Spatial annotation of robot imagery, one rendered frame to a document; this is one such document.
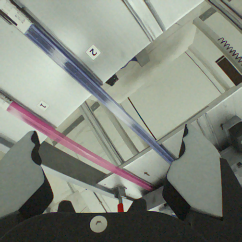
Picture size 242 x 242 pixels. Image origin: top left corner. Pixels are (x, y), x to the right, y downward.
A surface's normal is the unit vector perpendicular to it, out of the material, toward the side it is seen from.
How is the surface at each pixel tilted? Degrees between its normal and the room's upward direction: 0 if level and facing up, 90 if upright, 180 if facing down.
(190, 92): 90
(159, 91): 90
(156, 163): 44
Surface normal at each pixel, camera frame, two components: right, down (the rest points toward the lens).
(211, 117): 0.16, 0.59
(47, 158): 0.76, -0.58
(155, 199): -0.63, -0.56
